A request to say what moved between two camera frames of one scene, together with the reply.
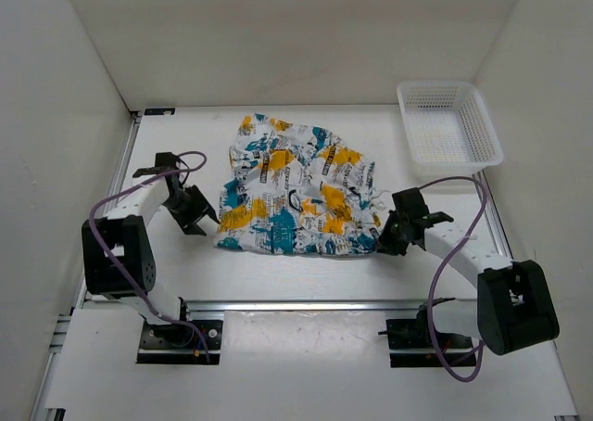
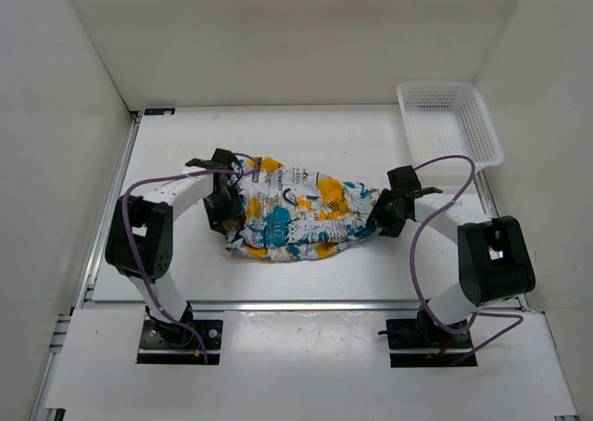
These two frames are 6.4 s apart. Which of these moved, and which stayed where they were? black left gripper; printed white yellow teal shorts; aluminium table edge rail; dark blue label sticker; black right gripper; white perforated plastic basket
Moved: black left gripper; black right gripper; printed white yellow teal shorts
Stayed: dark blue label sticker; white perforated plastic basket; aluminium table edge rail
